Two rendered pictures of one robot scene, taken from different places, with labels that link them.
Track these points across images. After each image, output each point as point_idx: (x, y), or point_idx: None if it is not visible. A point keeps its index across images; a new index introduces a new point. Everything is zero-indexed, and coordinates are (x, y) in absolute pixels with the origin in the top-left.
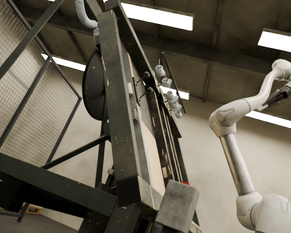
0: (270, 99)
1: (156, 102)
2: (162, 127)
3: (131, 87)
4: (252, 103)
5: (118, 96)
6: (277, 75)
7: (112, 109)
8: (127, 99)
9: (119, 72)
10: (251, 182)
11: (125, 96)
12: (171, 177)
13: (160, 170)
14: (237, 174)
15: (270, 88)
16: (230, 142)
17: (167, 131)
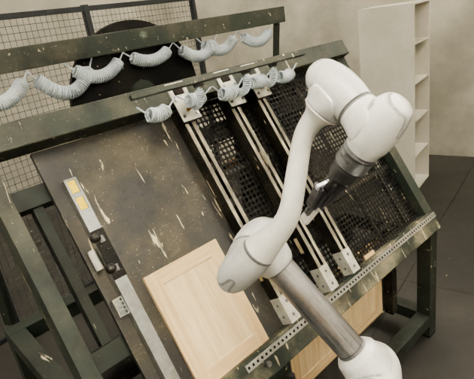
0: (313, 205)
1: (200, 147)
2: (226, 196)
3: (95, 259)
4: (262, 255)
5: (59, 341)
6: (316, 128)
7: (66, 359)
8: (71, 343)
9: (41, 301)
10: (350, 338)
11: (64, 344)
12: (268, 282)
13: (235, 298)
14: (317, 333)
15: (303, 183)
16: (283, 289)
17: (260, 156)
